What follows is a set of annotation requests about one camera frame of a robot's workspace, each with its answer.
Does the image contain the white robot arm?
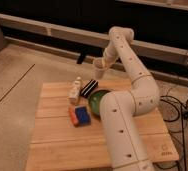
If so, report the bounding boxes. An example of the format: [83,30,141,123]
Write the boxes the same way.
[93,26,160,171]

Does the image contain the green ceramic bowl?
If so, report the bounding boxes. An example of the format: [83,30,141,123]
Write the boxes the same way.
[88,89,109,116]

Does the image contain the white horizontal rail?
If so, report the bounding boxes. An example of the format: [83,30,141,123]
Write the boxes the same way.
[0,13,188,63]

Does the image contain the white plastic bottle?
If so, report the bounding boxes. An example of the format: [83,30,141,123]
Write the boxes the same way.
[69,77,82,105]

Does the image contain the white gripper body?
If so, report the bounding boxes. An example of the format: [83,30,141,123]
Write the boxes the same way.
[93,58,110,80]

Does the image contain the blue and orange sponge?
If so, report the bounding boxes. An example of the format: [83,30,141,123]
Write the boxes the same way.
[68,106,91,126]

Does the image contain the black table leg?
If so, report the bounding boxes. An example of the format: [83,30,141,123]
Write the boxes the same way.
[76,51,87,64]

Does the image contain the black striped box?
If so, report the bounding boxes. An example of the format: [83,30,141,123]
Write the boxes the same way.
[80,80,98,98]

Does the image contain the black cables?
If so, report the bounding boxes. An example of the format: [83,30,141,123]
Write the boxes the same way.
[153,41,188,171]

